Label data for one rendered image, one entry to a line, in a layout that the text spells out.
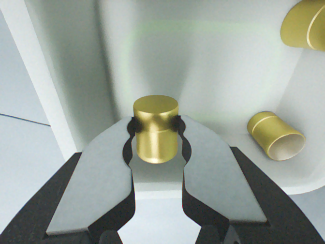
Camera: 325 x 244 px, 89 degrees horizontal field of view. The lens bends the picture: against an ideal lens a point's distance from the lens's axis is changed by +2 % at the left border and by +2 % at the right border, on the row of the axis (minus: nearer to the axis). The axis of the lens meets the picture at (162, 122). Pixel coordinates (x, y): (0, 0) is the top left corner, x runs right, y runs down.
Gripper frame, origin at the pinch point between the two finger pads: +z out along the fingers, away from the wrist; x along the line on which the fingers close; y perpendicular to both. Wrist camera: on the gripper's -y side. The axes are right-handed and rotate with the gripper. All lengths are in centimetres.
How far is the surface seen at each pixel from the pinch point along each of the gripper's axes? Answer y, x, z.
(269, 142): 3.8, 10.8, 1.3
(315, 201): 14.2, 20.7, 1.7
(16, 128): 5.1, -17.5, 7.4
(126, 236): 34.8, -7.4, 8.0
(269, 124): 2.8, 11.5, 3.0
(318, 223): 16.4, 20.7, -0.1
